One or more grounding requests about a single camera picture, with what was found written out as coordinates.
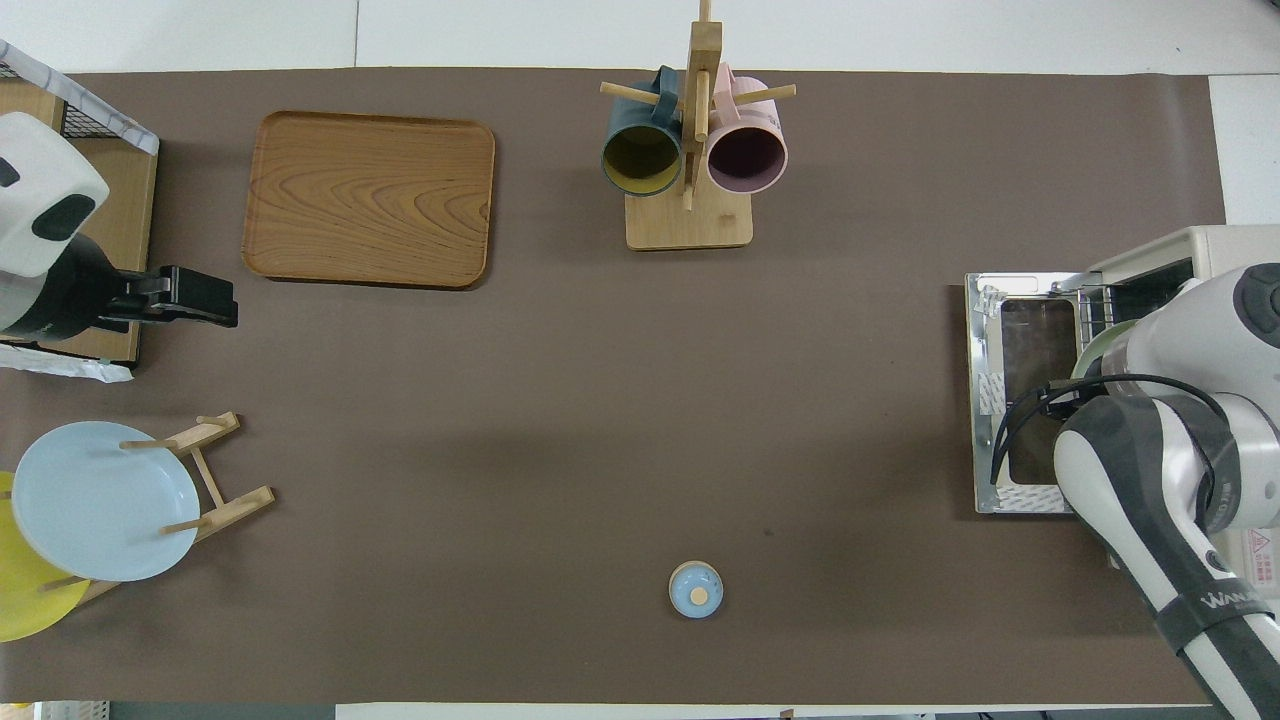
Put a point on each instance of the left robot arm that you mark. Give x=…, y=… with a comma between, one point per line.
x=40, y=170

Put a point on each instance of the light blue plate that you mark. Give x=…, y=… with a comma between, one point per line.
x=100, y=500

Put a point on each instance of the yellow plate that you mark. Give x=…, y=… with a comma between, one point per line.
x=25, y=600

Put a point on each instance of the wooden plate rack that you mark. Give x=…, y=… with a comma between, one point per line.
x=236, y=510

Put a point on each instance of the dark teal mug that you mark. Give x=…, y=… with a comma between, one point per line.
x=640, y=155

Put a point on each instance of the light green plate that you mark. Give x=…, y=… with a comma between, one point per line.
x=1092, y=345

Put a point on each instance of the wooden tray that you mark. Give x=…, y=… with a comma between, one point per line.
x=368, y=198

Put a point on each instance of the wooden mug tree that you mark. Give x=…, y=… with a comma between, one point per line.
x=690, y=228

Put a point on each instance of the small blue lidded jar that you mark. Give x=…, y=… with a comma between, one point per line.
x=696, y=590

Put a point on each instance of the cream toaster oven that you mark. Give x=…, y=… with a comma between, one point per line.
x=1150, y=250

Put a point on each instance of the pink mug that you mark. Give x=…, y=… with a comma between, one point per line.
x=748, y=155

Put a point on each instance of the wooden shelf with mesh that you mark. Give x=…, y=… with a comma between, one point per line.
x=130, y=200

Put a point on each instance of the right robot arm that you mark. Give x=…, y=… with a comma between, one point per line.
x=1180, y=340

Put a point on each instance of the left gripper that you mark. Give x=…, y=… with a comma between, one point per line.
x=70, y=295

